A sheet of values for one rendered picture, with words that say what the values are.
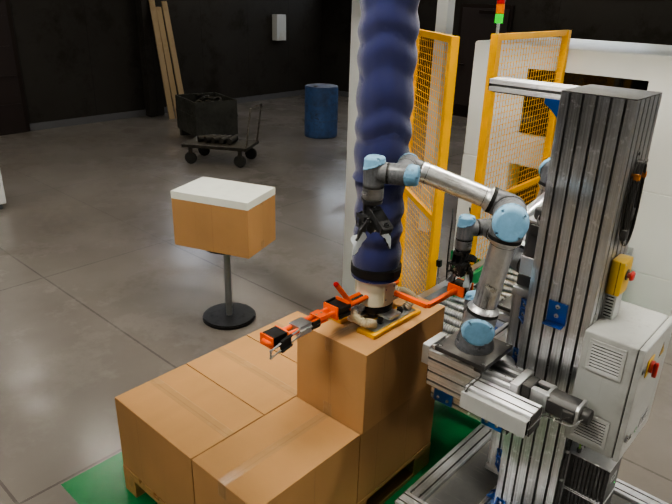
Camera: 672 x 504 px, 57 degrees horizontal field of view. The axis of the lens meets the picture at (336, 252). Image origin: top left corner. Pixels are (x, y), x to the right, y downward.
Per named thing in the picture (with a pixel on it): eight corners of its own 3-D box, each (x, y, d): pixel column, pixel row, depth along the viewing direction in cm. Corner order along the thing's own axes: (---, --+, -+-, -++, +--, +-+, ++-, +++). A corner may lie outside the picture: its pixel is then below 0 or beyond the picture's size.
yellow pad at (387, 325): (403, 306, 294) (404, 296, 292) (421, 313, 287) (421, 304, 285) (356, 331, 271) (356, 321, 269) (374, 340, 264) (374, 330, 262)
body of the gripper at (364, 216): (373, 225, 228) (375, 193, 223) (385, 232, 221) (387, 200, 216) (354, 227, 225) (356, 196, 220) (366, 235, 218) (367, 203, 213)
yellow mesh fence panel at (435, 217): (387, 303, 501) (406, 27, 420) (399, 302, 503) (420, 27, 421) (419, 361, 422) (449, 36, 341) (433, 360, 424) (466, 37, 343)
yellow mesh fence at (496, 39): (523, 284, 541) (564, 29, 460) (534, 287, 535) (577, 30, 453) (450, 332, 460) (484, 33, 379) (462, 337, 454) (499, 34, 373)
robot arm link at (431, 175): (531, 194, 222) (405, 143, 226) (533, 203, 212) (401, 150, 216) (517, 222, 227) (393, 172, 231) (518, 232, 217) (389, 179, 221)
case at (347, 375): (374, 347, 334) (378, 281, 319) (437, 377, 310) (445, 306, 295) (296, 396, 292) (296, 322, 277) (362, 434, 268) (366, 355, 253)
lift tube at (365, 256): (372, 259, 291) (383, 24, 251) (410, 273, 278) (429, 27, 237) (340, 273, 276) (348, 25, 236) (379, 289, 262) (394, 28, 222)
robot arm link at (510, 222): (490, 333, 235) (532, 199, 212) (489, 354, 221) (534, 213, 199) (458, 325, 236) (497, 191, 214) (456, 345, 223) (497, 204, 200)
